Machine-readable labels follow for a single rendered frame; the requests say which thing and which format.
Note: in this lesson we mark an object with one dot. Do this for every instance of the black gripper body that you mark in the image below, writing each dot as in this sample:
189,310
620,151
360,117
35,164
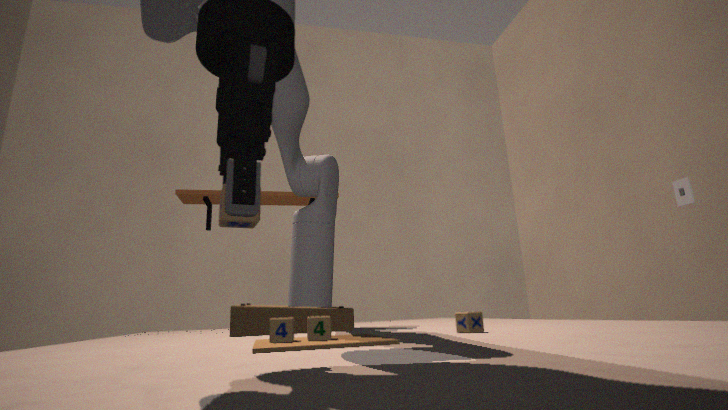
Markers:
223,23

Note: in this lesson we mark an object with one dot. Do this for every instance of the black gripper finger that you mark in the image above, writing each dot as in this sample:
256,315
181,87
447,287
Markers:
221,141
246,140

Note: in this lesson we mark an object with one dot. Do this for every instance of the tan rectangular mat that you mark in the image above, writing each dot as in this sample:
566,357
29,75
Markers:
339,341

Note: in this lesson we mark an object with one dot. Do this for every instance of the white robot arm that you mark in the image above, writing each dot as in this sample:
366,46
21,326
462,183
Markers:
313,227

